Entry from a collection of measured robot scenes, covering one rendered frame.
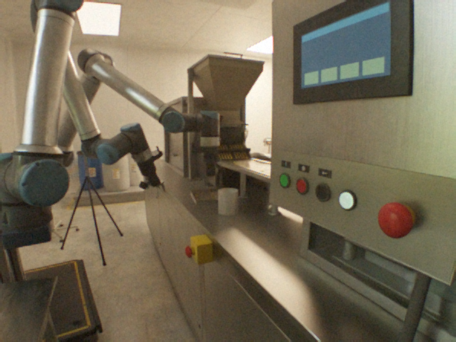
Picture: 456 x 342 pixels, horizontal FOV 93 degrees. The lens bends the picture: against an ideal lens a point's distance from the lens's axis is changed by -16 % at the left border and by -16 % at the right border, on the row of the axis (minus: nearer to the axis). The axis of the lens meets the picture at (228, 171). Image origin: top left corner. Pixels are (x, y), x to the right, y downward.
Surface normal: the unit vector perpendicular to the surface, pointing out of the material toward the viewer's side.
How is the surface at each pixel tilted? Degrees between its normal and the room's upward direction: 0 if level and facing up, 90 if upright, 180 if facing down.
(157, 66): 90
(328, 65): 90
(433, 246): 90
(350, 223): 90
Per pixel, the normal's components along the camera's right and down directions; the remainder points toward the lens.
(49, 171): 0.86, 0.18
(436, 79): -0.90, 0.07
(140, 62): 0.43, 0.16
